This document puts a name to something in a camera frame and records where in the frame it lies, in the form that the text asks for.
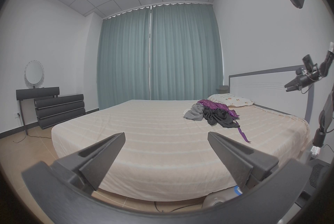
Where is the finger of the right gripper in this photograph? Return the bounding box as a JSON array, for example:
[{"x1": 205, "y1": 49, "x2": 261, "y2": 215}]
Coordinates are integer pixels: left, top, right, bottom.
[
  {"x1": 284, "y1": 77, "x2": 301, "y2": 88},
  {"x1": 286, "y1": 84, "x2": 303, "y2": 93}
]

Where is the round white-framed mirror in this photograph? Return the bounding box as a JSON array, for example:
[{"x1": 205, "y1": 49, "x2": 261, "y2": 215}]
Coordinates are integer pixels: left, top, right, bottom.
[{"x1": 25, "y1": 60, "x2": 45, "y2": 88}]

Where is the black garment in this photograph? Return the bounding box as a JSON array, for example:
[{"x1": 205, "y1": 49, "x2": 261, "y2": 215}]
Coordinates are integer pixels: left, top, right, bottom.
[{"x1": 202, "y1": 108, "x2": 241, "y2": 129}]

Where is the bed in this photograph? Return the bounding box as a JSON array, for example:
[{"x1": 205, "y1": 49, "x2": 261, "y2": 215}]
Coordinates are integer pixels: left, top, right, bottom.
[{"x1": 51, "y1": 65, "x2": 315, "y2": 202}]

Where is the purple satin garment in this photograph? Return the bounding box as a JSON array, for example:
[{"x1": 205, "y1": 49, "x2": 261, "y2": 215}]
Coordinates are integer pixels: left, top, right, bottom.
[{"x1": 197, "y1": 99, "x2": 252, "y2": 144}]

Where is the grey garment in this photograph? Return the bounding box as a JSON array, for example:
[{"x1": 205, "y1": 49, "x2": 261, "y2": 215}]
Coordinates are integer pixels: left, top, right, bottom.
[{"x1": 183, "y1": 103, "x2": 205, "y2": 122}]

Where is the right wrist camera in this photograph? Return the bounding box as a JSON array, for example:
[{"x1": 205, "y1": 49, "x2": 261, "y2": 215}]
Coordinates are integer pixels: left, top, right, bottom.
[{"x1": 296, "y1": 54, "x2": 318, "y2": 76}]

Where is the black dressing table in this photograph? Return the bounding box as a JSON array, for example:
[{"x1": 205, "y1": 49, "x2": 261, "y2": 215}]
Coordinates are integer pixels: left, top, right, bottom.
[{"x1": 16, "y1": 86, "x2": 61, "y2": 136}]

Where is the black chest of drawers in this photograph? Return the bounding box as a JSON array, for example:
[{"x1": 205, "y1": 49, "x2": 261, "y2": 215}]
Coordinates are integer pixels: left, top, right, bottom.
[{"x1": 34, "y1": 94, "x2": 87, "y2": 130}]

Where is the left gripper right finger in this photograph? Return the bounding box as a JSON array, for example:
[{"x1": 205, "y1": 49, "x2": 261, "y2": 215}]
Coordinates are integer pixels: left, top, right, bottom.
[{"x1": 207, "y1": 131, "x2": 280, "y2": 189}]

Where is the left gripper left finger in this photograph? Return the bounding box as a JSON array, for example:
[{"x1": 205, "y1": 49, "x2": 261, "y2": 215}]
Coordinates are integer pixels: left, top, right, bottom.
[{"x1": 52, "y1": 132, "x2": 126, "y2": 195}]

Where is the white printed pillow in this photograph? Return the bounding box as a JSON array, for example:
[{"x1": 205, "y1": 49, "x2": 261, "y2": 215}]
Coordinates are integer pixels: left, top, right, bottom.
[{"x1": 207, "y1": 93, "x2": 255, "y2": 108}]

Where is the blue-green curtain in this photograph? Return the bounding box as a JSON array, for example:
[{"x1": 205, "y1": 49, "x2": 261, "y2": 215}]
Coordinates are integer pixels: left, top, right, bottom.
[
  {"x1": 149, "y1": 2, "x2": 224, "y2": 101},
  {"x1": 97, "y1": 6, "x2": 152, "y2": 111}
]

